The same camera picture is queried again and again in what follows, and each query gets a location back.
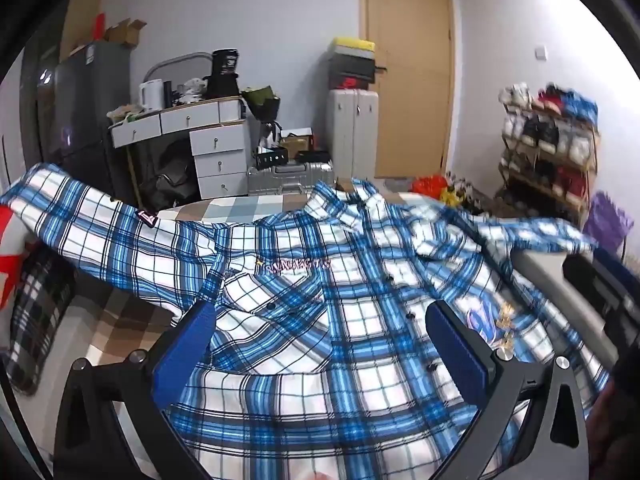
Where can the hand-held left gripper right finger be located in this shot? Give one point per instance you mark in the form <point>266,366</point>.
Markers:
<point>455,355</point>

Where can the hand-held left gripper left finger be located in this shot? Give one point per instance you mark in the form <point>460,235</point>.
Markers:
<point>185,347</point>

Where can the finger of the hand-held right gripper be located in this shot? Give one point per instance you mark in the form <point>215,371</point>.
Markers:
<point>590,280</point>

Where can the blue plaid shirt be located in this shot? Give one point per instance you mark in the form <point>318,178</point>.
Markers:
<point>325,310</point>

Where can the purple bag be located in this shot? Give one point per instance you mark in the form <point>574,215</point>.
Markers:
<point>607,220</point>

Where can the wooden shoe rack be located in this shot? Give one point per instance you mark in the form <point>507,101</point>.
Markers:
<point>592,160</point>

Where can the row of floor shoes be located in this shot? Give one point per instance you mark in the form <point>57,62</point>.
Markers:
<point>475,197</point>

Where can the black white plaid pillow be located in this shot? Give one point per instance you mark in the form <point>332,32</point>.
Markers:
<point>40,310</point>

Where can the group of shoes on rack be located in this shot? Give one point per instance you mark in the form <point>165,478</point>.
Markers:
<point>545,130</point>

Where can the yellow bag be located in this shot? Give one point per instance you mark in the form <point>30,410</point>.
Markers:
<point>451,196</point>

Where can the orange plastic bag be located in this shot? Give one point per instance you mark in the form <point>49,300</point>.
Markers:
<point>430,185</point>

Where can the silver suitcase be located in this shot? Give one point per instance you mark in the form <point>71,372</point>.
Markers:
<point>290,179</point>

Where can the small cardboard box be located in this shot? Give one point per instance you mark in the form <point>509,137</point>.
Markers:
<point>350,184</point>

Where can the black printed box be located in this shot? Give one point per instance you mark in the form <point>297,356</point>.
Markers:
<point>270,158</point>

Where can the white drawer desk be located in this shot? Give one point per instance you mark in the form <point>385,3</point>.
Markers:
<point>215,140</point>

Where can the brown cardboard box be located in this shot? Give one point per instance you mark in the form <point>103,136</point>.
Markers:
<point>297,142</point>

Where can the white plastic cabinet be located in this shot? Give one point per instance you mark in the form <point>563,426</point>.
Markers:
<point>350,132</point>

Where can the white kettle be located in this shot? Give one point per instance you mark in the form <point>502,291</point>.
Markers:
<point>151,95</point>

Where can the green black bag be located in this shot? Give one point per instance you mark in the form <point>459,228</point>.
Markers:
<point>262,102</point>

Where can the white cloth bundle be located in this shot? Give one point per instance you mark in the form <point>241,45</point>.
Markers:
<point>192,90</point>

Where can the grey refrigerator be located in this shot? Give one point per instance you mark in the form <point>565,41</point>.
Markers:
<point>85,110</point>

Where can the wooden door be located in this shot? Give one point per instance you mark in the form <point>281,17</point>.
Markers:
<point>410,70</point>

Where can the black coffee maker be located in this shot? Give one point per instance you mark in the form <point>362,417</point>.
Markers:
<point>223,72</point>

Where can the open cardboard box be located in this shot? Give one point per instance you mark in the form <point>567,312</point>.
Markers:
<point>125,32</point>

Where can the yellow lid storage box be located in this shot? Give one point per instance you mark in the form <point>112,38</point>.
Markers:
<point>352,46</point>

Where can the red box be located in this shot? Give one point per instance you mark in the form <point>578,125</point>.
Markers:
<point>99,26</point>

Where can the flat cardboard sheet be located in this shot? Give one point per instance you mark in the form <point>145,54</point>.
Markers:
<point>80,15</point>

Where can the white light switch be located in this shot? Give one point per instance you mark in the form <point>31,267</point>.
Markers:
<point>541,53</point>

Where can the grey arched frame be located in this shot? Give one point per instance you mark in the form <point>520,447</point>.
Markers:
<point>170,62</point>

